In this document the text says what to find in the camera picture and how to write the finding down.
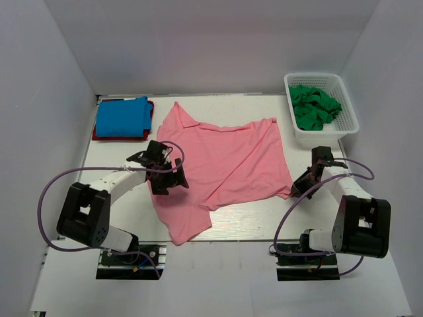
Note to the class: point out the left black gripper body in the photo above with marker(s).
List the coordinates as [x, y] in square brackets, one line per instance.
[164, 181]

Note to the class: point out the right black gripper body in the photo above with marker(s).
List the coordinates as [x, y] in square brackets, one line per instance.
[305, 182]

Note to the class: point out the pink t shirt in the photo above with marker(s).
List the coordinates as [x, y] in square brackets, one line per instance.
[223, 166]

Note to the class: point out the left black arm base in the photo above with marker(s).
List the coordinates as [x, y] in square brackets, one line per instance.
[134, 267]

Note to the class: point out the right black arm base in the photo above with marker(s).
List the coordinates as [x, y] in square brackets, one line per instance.
[316, 268]

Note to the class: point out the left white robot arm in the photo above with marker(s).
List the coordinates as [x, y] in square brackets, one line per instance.
[85, 215]

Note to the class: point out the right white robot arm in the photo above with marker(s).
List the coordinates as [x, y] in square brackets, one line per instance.
[362, 223]

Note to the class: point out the white plastic basket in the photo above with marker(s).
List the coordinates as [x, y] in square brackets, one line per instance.
[346, 123]

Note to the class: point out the green t shirt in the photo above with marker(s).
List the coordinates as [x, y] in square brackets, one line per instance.
[313, 108]

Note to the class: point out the folded blue t shirt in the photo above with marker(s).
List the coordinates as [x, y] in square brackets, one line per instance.
[122, 115]

